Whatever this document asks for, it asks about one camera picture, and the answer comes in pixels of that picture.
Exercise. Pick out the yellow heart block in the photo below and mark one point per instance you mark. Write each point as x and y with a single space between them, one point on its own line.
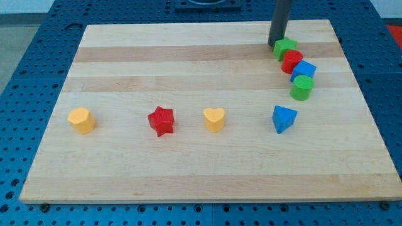
214 119

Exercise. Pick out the blue triangle block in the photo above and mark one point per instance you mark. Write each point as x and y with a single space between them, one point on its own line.
283 118

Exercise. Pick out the wooden board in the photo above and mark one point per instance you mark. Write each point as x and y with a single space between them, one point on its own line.
121 72

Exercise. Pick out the red star block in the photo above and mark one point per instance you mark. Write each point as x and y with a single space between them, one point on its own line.
162 121

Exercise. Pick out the green star block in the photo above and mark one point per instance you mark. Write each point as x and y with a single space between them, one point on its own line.
282 46

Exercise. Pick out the green cylinder block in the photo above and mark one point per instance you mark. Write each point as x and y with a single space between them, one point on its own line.
302 87

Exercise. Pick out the red cylinder block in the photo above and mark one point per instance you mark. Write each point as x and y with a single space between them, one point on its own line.
290 60

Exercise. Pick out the blue cube block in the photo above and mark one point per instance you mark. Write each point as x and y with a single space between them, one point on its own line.
303 68

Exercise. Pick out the yellow hexagon block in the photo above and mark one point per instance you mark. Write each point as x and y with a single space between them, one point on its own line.
81 120

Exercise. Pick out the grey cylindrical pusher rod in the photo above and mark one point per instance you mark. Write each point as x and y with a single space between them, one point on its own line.
279 21

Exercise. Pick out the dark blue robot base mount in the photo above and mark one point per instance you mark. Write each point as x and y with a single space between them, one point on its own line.
187 5

